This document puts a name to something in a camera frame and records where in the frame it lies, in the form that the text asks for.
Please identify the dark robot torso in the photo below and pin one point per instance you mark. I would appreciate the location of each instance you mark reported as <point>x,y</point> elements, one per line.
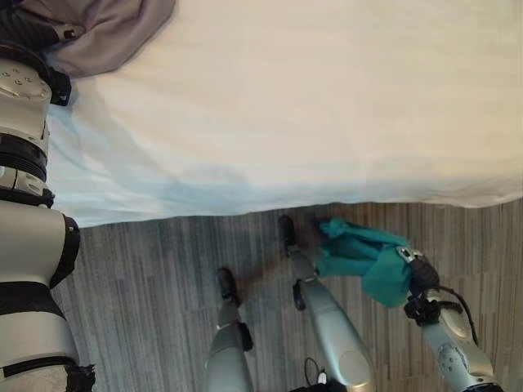
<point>316,377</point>

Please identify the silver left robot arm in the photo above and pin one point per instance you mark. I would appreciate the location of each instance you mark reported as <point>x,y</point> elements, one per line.
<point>28,228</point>

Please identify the silver robot leg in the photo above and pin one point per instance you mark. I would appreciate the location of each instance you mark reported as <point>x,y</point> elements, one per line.
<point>229,339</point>
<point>327,322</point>

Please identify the silver left robot leg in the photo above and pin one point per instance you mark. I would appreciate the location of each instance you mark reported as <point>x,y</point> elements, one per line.
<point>229,339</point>

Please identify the teal cloth garment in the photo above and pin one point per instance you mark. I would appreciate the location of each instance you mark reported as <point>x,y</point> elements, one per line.
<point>359,257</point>

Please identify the grey cloth garment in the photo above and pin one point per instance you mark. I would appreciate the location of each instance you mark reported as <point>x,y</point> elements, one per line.
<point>102,36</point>

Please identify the white bed sheet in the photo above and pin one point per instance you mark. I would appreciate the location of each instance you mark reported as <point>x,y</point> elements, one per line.
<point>286,106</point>

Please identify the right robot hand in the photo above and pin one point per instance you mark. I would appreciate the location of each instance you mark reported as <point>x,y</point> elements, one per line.
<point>423,271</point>

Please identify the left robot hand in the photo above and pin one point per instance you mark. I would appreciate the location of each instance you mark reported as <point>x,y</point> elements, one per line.
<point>24,30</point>

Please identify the silver right robot leg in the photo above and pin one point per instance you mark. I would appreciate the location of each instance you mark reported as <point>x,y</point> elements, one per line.
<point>327,322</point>

